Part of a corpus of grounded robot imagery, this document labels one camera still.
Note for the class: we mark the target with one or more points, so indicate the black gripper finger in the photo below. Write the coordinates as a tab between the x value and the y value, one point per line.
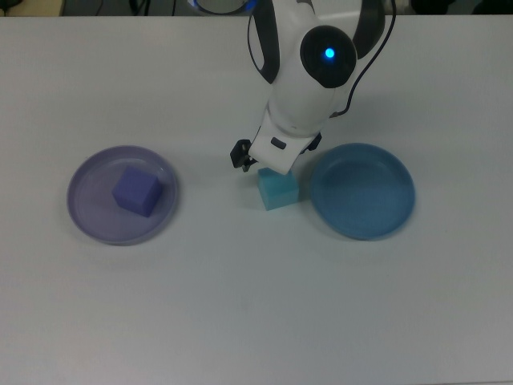
313	143
239	152

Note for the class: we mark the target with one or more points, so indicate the purple foam cube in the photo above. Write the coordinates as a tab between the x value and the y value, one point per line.
138	191

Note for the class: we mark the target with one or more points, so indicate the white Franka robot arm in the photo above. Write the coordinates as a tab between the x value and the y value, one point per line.
298	88

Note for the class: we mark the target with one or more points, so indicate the cyan foam cube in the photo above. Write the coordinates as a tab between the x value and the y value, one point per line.
278	193

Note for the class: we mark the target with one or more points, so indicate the blue round plate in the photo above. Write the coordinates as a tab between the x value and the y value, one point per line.
362	191

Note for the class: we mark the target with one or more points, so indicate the purple round plate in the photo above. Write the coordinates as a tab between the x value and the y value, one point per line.
122	195

